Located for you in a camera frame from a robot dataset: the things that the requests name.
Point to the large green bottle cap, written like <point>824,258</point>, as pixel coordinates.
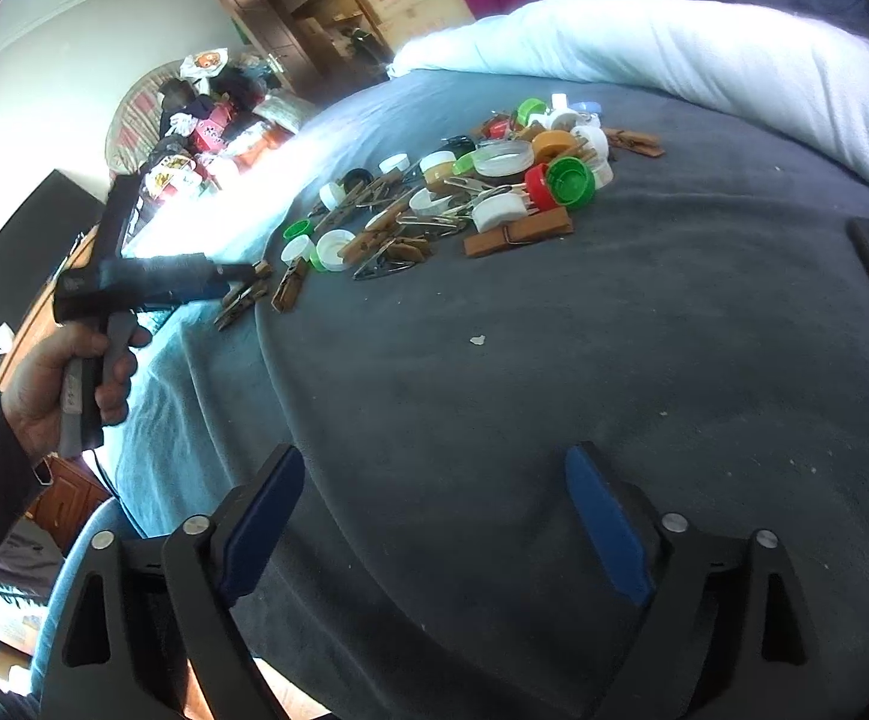
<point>571,182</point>

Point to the wooden room door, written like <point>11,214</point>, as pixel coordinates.
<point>273,31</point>

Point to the wide translucent white lid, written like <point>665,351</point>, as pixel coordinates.
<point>503,158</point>

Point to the person's left hand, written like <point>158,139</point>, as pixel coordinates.
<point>31,403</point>

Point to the red bottle cap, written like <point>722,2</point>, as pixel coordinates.
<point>538,190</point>

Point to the large brown wooden clothespin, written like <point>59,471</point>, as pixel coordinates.
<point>526,231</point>

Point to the light blue duvet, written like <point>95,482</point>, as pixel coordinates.
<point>803,78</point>

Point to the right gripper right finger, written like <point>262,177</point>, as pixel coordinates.
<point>688,588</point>

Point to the dark blue bed sheet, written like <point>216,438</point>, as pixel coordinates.
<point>706,325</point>

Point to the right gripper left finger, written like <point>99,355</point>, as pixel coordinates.
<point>210,562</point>

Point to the black flat television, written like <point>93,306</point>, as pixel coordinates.
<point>38,238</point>

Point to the orange bottle cap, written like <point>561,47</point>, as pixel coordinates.
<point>548,145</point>

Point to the wooden chest of drawers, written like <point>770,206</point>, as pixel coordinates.
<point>39,322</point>

